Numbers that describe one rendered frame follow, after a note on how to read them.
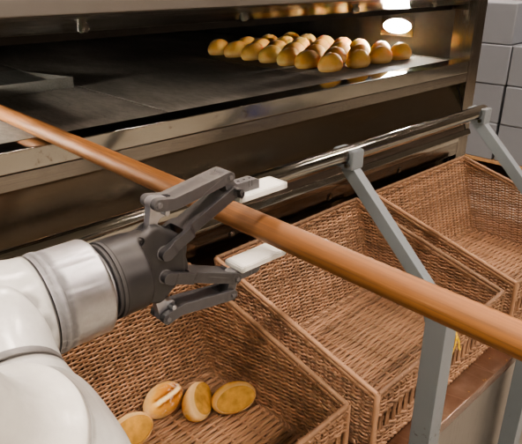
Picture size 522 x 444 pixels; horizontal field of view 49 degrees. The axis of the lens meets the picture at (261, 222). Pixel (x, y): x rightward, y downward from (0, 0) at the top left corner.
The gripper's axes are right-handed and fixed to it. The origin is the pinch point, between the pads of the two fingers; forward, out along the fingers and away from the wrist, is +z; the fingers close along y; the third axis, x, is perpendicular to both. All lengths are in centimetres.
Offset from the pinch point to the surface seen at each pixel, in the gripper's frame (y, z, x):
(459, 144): 31, 150, -54
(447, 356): 35, 38, 6
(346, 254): -0.7, -0.3, 12.6
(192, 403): 55, 12, -34
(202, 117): 3, 33, -54
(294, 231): -0.8, -0.3, 5.5
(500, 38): 16, 370, -148
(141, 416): 55, 3, -38
